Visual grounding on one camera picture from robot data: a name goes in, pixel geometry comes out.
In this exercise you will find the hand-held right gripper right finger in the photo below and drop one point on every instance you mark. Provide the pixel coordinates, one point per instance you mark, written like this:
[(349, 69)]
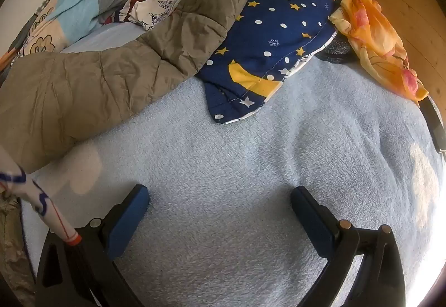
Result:
[(310, 223)]

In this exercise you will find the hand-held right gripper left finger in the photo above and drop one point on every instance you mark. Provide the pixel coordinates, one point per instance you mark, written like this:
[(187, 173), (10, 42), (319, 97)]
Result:
[(129, 218)]

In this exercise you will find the orange floral cloth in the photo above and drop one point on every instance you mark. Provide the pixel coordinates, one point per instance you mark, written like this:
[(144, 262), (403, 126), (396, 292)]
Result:
[(372, 32)]

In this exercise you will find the blue starry pillow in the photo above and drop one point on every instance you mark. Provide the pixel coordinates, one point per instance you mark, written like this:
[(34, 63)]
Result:
[(278, 35)]

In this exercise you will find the light blue fleece blanket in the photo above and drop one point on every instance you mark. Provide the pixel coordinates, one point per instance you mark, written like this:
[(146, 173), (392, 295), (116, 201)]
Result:
[(226, 171)]

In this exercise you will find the dark patterned cloth item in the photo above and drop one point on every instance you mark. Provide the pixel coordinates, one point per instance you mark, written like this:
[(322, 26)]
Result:
[(336, 49)]

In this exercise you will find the white city print pillow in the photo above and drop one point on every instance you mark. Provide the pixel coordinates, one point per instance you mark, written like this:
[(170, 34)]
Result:
[(153, 4)]

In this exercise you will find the khaki puffer jacket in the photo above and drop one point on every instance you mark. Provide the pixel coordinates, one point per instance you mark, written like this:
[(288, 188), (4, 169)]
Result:
[(87, 91)]

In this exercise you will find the black object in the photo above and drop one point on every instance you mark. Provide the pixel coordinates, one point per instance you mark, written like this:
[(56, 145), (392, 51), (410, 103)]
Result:
[(435, 122)]

